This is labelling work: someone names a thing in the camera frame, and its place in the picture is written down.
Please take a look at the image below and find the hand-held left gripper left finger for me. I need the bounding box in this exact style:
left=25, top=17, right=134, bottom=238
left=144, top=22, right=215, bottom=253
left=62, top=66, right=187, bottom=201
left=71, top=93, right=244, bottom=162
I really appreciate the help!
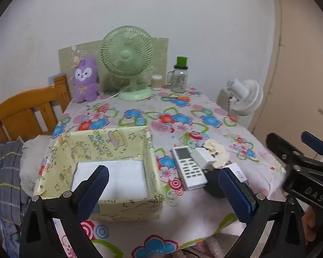
left=20, top=165, right=110, bottom=258

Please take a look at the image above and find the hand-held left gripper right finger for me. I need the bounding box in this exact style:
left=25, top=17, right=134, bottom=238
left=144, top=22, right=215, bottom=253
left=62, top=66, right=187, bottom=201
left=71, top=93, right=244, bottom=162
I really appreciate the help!
left=218, top=167, right=307, bottom=258

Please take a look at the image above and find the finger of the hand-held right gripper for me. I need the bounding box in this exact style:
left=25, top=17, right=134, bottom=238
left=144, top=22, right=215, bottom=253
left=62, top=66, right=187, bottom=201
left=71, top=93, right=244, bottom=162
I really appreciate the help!
left=301, top=132, right=323, bottom=167
left=266, top=132, right=307, bottom=167

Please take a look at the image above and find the small white cardboard box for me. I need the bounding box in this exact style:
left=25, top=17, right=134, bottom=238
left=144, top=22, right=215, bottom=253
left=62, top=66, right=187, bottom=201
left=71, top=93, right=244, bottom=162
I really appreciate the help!
left=227, top=163, right=249, bottom=186

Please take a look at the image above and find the small black object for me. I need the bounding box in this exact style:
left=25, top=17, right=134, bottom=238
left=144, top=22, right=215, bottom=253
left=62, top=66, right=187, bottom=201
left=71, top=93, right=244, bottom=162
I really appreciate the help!
left=203, top=168, right=228, bottom=199

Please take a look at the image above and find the yellow patterned storage box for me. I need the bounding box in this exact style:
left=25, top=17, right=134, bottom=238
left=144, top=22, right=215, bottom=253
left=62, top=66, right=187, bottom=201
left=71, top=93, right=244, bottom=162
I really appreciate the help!
left=37, top=126, right=164, bottom=222

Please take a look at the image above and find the round cartoon cup lid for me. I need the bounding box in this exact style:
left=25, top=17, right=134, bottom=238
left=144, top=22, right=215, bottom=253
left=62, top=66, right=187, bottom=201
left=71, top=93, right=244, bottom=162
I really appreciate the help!
left=202, top=139, right=230, bottom=168

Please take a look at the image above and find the white charger adapter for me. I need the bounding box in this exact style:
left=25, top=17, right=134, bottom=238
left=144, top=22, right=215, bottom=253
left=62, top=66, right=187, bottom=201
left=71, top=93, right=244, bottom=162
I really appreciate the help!
left=192, top=147, right=217, bottom=171

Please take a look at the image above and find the white remote control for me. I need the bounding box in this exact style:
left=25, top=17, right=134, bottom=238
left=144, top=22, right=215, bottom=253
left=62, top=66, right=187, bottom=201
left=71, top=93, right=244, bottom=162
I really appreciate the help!
left=171, top=146, right=208, bottom=191

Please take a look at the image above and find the person's right hand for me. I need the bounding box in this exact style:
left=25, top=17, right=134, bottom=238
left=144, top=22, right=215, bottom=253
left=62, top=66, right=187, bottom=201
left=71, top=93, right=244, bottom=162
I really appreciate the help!
left=304, top=208, right=317, bottom=241

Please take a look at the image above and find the white standing fan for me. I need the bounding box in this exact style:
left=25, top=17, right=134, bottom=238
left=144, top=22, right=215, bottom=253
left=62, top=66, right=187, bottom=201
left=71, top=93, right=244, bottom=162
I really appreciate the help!
left=217, top=78, right=264, bottom=117

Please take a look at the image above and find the white pillow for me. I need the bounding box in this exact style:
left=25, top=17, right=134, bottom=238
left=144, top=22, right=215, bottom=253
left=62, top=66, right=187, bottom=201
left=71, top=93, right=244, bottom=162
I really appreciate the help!
left=20, top=134, right=54, bottom=197

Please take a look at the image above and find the beige door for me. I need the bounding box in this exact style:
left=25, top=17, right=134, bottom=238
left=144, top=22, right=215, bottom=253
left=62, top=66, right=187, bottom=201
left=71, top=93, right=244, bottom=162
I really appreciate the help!
left=248, top=0, right=323, bottom=167

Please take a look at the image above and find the blue plaid blanket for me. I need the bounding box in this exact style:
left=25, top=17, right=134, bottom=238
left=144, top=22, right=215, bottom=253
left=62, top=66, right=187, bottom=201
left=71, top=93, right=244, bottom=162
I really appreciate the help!
left=0, top=134, right=30, bottom=248

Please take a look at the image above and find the floral tablecloth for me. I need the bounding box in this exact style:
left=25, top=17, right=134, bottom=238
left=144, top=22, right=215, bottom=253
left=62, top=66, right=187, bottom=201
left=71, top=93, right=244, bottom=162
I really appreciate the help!
left=35, top=86, right=288, bottom=258

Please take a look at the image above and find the wooden bed headboard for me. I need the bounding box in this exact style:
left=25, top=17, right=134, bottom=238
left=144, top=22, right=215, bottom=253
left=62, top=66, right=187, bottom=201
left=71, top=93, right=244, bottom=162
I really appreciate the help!
left=0, top=75, right=72, bottom=143

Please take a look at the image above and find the purple plush toy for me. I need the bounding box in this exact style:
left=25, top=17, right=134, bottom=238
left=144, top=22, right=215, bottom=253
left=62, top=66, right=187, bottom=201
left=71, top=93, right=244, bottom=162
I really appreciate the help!
left=73, top=56, right=101, bottom=103

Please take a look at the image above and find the glass mug jar green lid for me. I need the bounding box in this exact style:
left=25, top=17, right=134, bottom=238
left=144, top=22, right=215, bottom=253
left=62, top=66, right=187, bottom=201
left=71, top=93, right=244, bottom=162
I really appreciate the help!
left=167, top=56, right=189, bottom=94

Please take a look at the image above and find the cotton swab jar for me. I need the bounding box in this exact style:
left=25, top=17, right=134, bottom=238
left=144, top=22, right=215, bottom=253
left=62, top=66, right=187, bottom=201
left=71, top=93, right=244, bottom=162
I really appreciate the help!
left=151, top=75, right=162, bottom=91

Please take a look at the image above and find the beige patterned backing board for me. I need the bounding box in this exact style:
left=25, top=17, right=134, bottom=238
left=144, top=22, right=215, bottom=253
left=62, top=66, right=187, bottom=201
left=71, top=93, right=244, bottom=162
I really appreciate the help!
left=58, top=37, right=169, bottom=97

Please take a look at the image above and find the green desk fan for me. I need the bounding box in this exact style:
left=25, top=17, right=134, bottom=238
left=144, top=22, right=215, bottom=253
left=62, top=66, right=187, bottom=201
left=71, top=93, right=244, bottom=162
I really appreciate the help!
left=100, top=25, right=154, bottom=101

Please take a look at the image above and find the white fan cable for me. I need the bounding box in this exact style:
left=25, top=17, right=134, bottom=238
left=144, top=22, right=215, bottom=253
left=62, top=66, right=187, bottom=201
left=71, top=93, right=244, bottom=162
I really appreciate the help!
left=98, top=84, right=131, bottom=104

